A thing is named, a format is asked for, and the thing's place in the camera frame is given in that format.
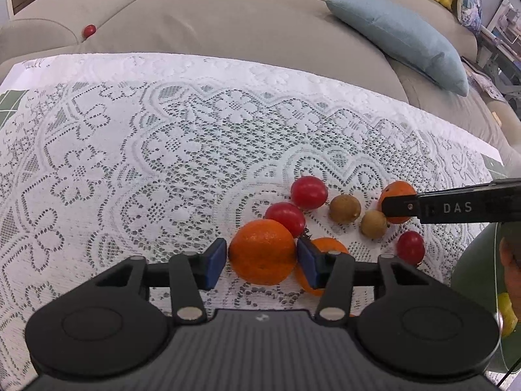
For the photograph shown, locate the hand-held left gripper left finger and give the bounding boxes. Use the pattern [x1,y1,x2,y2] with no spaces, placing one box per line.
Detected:
[93,237,228,324]

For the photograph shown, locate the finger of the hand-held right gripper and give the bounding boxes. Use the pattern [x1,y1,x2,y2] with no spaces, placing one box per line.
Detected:
[380,193,422,218]

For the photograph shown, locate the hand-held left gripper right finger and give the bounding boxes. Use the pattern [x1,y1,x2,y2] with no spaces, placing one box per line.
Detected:
[296,237,434,327]

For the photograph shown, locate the small orange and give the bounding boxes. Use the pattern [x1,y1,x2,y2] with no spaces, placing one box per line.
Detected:
[295,237,351,296]
[378,180,419,224]

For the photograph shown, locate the brown longan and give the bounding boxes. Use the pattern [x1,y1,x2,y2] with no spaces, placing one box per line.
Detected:
[360,210,387,239]
[329,194,361,224]

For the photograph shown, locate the large orange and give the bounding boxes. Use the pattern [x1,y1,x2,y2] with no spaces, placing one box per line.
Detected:
[229,219,298,285]

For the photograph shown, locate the green bowl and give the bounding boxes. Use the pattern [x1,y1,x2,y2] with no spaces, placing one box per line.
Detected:
[450,222,521,375]

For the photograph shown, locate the person's right hand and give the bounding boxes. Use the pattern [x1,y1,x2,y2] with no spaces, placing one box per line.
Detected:
[500,236,521,295]

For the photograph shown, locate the white lace tablecloth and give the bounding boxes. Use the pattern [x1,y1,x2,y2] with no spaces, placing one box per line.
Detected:
[0,52,506,391]

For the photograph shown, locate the magazines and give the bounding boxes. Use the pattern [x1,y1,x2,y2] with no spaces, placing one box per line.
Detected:
[462,55,505,100]

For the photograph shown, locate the light blue pillow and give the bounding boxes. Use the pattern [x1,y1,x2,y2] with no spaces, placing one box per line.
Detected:
[326,0,470,97]

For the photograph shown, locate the glass side table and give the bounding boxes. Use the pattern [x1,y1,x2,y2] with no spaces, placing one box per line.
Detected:
[476,0,521,115]

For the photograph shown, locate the blue patterned pillow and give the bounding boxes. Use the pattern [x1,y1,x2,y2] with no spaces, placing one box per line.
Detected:
[456,0,483,36]

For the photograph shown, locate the beige sofa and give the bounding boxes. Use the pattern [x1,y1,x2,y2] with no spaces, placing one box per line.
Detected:
[0,0,511,157]

